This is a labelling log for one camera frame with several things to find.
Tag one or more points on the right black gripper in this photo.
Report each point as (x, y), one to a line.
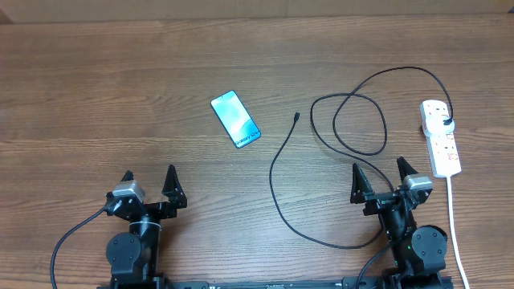
(377, 200)

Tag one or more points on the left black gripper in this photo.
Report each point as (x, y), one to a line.
(174, 193)

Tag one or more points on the Samsung Galaxy smartphone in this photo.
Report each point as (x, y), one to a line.
(236, 119)

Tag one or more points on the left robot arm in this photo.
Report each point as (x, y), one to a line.
(133, 255)

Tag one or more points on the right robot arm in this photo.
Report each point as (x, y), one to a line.
(418, 251)

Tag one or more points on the white USB charger plug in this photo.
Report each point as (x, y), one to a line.
(438, 126)

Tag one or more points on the white power strip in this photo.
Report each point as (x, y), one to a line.
(443, 153)

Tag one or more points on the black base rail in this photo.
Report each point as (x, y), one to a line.
(345, 283)

